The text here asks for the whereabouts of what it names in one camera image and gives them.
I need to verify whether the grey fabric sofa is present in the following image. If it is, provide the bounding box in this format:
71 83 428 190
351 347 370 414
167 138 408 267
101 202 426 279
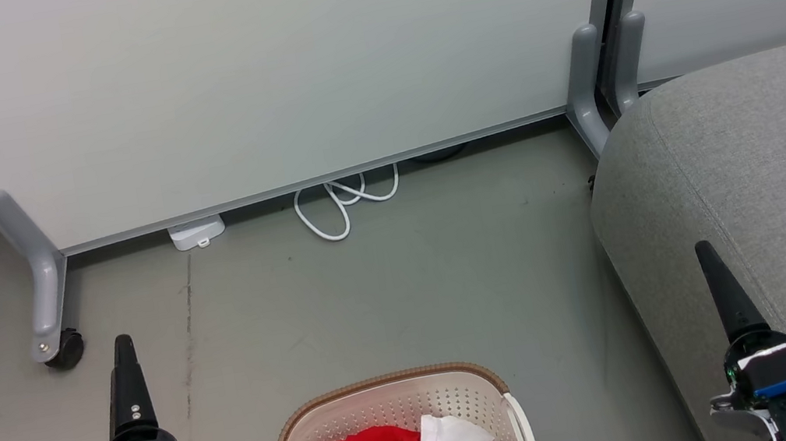
568 38 786 441

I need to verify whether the black caster wheel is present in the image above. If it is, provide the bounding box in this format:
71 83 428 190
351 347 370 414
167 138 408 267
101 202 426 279
39 326 89 375

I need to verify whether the grey partition foot with caster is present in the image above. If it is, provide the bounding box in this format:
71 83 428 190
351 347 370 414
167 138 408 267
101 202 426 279
0 180 83 369

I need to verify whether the white power strip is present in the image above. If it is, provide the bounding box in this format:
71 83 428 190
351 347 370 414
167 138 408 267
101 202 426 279
165 212 230 254

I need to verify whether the cream perforated laundry basket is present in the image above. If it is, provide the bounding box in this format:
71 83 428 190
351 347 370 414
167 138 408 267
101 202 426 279
252 350 538 441

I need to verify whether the large white partition panel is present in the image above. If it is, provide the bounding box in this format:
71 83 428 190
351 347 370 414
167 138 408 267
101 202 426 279
0 0 662 268

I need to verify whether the coiled white cable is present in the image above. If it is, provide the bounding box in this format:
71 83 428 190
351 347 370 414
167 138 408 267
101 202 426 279
289 162 410 249

